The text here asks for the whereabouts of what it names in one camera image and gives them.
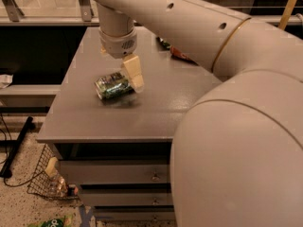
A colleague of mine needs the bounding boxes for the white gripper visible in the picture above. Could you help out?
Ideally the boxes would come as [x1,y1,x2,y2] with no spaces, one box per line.
[99,29,144,93]

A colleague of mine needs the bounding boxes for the green soda can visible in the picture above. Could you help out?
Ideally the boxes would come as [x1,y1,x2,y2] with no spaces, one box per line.
[95,72,134,100]

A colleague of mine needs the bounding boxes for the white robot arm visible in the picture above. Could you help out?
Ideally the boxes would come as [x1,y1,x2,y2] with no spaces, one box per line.
[95,0,303,227]

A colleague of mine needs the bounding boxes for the red cola can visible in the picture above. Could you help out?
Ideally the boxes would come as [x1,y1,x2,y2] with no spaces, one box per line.
[169,46,191,61]

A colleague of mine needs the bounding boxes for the green chip bag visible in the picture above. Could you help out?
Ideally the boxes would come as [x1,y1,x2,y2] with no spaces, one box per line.
[157,37,170,50]

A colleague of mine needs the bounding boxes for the grey drawer cabinet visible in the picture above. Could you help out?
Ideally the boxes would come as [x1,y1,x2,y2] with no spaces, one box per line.
[38,27,220,221]

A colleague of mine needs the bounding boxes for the white paper scrap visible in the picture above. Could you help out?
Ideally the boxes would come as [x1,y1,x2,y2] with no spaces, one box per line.
[0,74,13,89]

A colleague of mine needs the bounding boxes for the black stand leg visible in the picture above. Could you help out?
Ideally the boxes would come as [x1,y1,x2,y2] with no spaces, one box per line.
[0,116,35,178]

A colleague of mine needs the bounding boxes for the green bag on floor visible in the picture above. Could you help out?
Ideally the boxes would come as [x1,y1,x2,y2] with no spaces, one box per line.
[27,215,73,227]

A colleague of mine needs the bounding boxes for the wire basket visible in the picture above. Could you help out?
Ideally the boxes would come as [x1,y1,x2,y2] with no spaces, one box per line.
[27,145,79,201]

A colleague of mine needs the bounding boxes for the black cable on floor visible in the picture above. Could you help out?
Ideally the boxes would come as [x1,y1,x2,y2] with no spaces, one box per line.
[0,113,48,188]

